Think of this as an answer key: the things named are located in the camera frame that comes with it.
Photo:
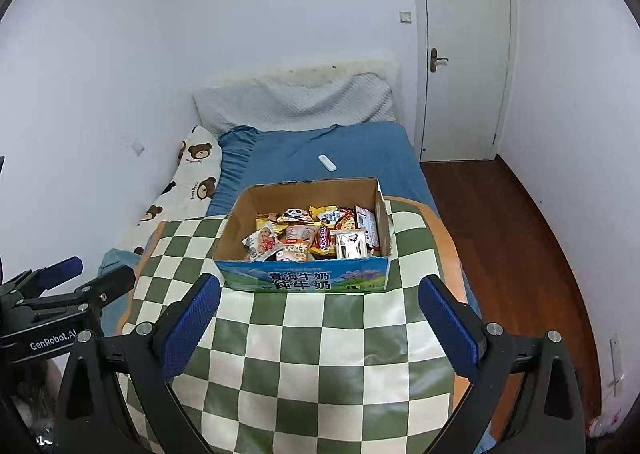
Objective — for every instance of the blue bed sheet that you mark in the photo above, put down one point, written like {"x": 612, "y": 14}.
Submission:
{"x": 252, "y": 157}

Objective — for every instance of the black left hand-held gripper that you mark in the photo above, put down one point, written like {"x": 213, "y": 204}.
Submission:
{"x": 37, "y": 327}

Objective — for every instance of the Franzzi chocolate cookie pack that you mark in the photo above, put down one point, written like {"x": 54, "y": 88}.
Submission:
{"x": 350, "y": 243}

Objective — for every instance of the panda snack bag in box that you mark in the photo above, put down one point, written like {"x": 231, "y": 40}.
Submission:
{"x": 295, "y": 216}

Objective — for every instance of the red white long snack pack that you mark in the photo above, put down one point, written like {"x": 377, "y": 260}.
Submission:
{"x": 365, "y": 220}

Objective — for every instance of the small red meat snack packet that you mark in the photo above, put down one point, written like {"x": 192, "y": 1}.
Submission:
{"x": 261, "y": 245}

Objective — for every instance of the white door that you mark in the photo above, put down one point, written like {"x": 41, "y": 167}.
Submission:
{"x": 466, "y": 63}

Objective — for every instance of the white remote control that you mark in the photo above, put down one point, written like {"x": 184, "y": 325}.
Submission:
{"x": 326, "y": 162}

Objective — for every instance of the orange panda sunflower seed bag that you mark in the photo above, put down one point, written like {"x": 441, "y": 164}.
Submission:
{"x": 293, "y": 251}

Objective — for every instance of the blue milk cardboard box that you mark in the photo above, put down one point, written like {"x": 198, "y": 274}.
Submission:
{"x": 366, "y": 275}

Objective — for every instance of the bear print pillow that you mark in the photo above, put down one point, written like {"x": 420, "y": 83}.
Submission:
{"x": 189, "y": 192}

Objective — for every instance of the pale pink snack bag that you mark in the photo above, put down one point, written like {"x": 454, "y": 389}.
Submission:
{"x": 301, "y": 233}

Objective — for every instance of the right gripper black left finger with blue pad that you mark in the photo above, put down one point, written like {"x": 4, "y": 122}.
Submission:
{"x": 92, "y": 414}

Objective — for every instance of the green white checkered mat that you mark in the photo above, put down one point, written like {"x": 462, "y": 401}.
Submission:
{"x": 330, "y": 373}

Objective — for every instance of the yellow mushroom chip bag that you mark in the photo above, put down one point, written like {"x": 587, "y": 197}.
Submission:
{"x": 271, "y": 221}

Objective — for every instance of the yellow Korean noodle bag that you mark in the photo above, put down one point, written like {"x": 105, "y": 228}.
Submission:
{"x": 328, "y": 219}

